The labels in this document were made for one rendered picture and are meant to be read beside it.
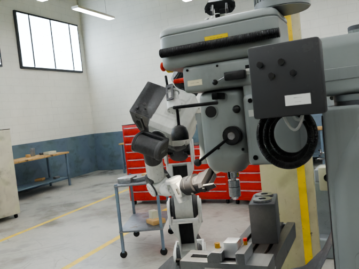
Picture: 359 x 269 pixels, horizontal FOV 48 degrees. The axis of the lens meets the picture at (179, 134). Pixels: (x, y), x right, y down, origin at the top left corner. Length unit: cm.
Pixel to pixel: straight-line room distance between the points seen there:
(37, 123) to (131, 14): 424
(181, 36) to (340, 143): 68
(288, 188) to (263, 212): 148
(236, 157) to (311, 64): 51
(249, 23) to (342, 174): 60
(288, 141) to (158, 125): 74
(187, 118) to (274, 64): 87
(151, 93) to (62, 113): 1019
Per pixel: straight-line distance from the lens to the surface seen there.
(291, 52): 117
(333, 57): 142
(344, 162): 136
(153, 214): 477
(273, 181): 338
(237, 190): 161
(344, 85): 141
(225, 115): 150
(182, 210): 230
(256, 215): 192
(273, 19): 146
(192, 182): 178
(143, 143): 189
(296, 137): 143
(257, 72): 119
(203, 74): 151
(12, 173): 773
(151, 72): 1200
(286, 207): 341
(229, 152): 151
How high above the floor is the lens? 156
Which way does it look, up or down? 3 degrees down
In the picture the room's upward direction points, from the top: 6 degrees counter-clockwise
